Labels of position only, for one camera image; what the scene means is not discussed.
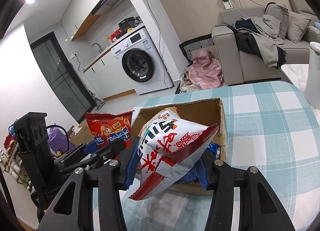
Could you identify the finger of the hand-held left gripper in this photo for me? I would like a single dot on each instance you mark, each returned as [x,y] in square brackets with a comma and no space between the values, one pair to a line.
[107,152]
[90,148]

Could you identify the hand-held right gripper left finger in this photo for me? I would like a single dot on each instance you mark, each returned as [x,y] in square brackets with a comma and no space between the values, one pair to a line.
[131,168]

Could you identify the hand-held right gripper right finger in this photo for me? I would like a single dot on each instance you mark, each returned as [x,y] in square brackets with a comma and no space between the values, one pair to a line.
[203,174]

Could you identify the red crisp bag blue label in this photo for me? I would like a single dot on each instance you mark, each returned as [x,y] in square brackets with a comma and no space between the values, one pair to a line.
[110,128]

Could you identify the white red-edged noodle snack bag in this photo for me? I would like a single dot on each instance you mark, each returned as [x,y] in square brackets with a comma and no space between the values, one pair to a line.
[170,146]

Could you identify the brown cardboard box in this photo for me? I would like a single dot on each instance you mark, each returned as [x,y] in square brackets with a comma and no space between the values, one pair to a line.
[200,111]

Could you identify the open cardboard box with print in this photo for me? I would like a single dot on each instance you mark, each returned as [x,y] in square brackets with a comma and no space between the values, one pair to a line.
[80,131]

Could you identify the purple bag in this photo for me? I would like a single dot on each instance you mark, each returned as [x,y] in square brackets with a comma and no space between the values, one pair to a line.
[56,141]

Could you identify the blue shoes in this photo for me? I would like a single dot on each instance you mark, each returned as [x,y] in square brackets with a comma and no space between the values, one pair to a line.
[10,129]

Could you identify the shoe rack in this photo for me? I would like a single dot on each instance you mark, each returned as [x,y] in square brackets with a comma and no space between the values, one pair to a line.
[12,168]

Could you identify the floor mop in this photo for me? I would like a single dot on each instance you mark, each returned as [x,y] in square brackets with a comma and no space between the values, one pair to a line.
[97,101]

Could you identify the teal checked tablecloth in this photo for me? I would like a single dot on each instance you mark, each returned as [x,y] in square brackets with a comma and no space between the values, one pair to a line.
[262,133]

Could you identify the dark glass door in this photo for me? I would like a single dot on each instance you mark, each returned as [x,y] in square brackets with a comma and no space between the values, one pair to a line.
[60,76]

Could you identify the white kitchen counter cabinet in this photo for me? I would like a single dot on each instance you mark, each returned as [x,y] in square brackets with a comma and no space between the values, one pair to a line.
[107,76]

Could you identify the beige cloth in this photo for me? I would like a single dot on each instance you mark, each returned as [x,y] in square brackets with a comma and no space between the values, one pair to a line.
[186,84]

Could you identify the white washing machine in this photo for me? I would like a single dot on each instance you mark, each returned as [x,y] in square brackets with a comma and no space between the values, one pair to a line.
[142,63]

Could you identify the metal kitchen faucet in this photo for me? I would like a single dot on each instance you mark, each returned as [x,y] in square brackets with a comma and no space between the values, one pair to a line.
[96,46]

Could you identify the pink cloth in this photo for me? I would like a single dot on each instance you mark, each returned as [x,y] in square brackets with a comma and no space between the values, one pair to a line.
[205,71]

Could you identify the yellow bottle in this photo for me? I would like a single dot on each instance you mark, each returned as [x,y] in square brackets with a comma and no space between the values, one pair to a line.
[108,39]

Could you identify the red box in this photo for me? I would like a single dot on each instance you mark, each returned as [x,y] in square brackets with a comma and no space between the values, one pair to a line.
[116,34]

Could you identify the grey sofa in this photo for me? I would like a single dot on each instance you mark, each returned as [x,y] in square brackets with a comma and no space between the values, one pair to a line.
[230,53]

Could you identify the black pressure cooker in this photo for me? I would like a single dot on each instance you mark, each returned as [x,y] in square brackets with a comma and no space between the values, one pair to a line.
[126,24]

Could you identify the white upper kitchen cabinets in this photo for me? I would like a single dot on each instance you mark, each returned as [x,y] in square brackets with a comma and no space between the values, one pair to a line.
[80,8]

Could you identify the pile of clothes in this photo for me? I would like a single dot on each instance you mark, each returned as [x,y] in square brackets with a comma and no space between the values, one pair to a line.
[260,38]

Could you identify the white electric kettle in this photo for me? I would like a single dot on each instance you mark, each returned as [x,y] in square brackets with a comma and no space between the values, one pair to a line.
[313,76]

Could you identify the white wall control panel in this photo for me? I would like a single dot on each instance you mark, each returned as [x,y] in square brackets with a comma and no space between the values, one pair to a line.
[226,1]

